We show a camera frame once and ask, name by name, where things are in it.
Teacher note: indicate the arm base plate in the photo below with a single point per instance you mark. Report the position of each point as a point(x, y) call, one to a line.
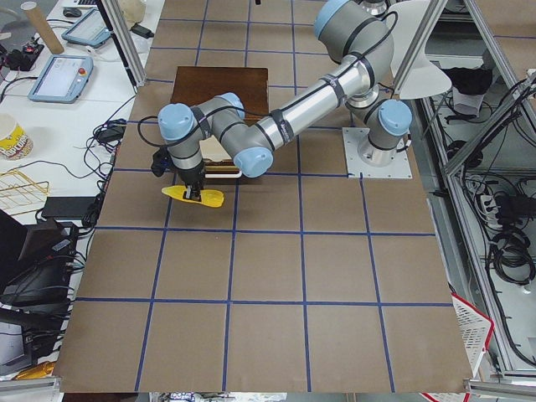
point(363, 160)

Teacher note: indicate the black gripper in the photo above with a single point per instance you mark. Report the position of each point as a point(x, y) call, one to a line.
point(191, 176)

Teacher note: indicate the yellow popcorn paper cup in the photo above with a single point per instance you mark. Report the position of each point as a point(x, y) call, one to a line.
point(15, 143)

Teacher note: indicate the aluminium frame post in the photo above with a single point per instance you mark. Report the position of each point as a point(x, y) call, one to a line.
point(111, 13)

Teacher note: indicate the black power adapter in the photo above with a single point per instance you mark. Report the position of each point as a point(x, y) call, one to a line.
point(142, 31)

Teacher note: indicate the gold wire rack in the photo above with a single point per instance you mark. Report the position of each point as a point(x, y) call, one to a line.
point(20, 194)

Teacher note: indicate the cardboard tube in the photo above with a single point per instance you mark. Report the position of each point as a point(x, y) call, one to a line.
point(36, 17)

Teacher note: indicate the white red plastic basket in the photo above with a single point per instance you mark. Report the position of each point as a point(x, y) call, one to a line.
point(476, 330)

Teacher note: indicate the wooden drawer with white handle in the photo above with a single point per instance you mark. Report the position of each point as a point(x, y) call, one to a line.
point(218, 163)

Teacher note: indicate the blue teach pendant near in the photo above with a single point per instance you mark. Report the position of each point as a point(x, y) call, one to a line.
point(62, 79)

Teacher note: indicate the yellow plastic corn cob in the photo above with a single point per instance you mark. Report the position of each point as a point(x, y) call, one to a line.
point(210, 197)

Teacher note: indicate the blue teach pendant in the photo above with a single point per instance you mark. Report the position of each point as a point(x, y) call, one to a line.
point(62, 79)
point(88, 30)

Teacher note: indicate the blue teach pendant far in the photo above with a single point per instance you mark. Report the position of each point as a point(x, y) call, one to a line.
point(88, 30)

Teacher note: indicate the dark wooden drawer cabinet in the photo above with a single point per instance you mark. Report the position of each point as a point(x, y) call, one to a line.
point(195, 85)

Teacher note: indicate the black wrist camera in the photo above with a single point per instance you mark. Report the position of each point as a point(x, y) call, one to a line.
point(160, 162)

